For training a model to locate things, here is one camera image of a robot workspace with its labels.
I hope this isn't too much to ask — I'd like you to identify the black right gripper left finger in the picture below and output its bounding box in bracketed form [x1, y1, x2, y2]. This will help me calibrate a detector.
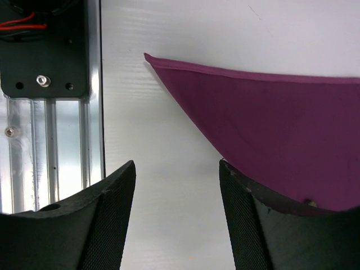
[1, 160, 136, 269]

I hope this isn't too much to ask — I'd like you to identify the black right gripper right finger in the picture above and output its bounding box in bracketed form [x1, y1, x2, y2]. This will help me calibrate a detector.
[219, 160, 359, 269]

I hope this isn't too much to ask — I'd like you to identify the purple cloth napkin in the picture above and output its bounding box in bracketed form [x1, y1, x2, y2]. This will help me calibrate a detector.
[145, 55, 359, 211]

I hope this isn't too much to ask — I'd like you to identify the aluminium front rail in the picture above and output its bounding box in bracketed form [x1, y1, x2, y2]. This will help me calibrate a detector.
[1, 1, 104, 214]

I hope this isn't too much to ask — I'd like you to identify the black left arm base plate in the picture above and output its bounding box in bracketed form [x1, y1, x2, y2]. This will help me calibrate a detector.
[1, 1, 89, 99]

